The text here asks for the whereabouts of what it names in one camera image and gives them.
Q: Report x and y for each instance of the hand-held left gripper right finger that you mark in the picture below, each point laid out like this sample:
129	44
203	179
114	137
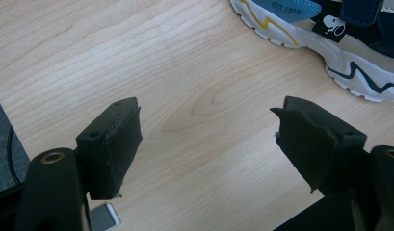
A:
316	150

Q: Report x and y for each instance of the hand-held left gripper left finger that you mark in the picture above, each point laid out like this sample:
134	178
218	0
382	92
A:
111	150

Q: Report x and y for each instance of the white and blue sneaker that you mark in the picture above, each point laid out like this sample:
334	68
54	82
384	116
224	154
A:
316	38

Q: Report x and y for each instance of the grey metal table clip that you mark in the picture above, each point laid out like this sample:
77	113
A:
103	217

